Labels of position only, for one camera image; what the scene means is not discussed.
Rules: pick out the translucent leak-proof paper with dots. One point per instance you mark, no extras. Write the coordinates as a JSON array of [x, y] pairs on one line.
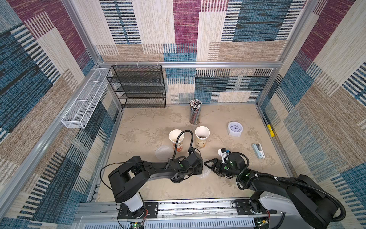
[[163, 153], [206, 171]]

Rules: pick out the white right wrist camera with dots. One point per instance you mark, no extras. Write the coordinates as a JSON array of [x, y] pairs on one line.
[[222, 151]]

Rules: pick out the black wire shelf rack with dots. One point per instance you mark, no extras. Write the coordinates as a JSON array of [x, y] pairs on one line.
[[138, 86]]

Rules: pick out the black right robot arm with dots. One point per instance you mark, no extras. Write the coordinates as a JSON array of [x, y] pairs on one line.
[[295, 195]]

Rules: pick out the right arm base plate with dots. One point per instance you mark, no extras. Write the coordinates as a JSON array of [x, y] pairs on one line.
[[250, 207]]

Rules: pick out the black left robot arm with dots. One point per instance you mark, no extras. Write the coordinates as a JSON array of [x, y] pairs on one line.
[[130, 176]]

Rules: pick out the beige patterned paper cup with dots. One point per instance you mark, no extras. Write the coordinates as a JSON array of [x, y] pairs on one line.
[[202, 133]]

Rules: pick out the white wire mesh basket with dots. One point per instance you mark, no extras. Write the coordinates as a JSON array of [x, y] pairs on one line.
[[86, 102]]

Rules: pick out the grey white small device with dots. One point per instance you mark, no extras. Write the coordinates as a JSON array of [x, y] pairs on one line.
[[258, 150]]

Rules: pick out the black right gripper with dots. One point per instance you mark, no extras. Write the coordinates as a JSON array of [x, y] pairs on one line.
[[217, 167]]

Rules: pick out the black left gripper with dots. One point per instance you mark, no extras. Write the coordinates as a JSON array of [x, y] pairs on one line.
[[200, 170]]

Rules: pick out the white round clock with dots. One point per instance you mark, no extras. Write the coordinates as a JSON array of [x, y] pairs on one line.
[[234, 129]]

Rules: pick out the metal straw holder cup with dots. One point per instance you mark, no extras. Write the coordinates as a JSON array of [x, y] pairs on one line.
[[195, 108]]

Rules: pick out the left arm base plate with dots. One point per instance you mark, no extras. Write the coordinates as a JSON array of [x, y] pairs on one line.
[[149, 210]]

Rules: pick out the yellow marker on rail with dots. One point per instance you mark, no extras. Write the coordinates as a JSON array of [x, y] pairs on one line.
[[272, 134]]

